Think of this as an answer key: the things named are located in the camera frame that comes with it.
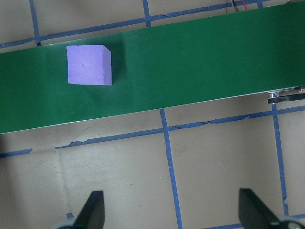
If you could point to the green conveyor belt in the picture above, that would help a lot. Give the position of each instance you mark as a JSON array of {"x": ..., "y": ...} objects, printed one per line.
[{"x": 190, "y": 66}]

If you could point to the purple foam block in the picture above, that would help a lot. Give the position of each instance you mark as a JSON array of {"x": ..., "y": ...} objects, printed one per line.
[{"x": 85, "y": 64}]

